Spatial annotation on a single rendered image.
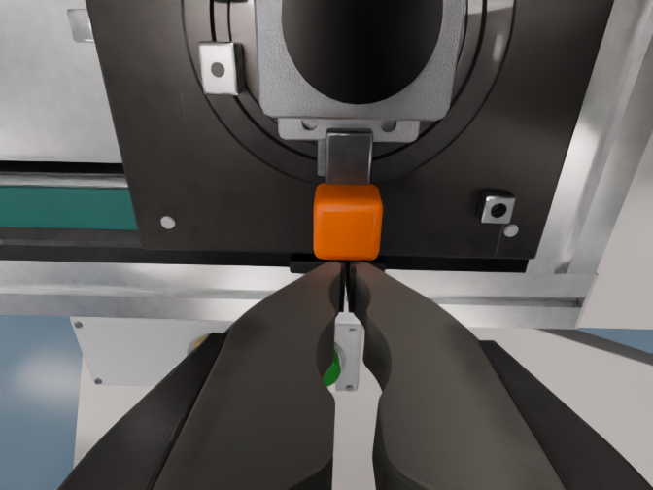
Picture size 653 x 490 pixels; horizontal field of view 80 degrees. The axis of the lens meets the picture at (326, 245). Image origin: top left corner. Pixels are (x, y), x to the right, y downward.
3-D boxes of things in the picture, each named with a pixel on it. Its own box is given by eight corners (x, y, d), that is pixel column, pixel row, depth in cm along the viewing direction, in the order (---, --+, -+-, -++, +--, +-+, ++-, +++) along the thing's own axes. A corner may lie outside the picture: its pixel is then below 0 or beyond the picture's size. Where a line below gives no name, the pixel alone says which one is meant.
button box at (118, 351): (354, 341, 36) (358, 396, 31) (127, 335, 36) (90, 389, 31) (359, 277, 33) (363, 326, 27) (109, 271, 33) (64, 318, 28)
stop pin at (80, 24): (134, 42, 23) (97, 43, 19) (113, 41, 23) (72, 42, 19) (128, 13, 22) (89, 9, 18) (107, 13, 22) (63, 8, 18)
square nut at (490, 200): (502, 217, 22) (509, 224, 22) (474, 216, 22) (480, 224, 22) (509, 190, 22) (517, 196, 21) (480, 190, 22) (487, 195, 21)
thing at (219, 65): (245, 91, 18) (238, 96, 16) (212, 90, 18) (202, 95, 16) (242, 42, 17) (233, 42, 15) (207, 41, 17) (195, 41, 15)
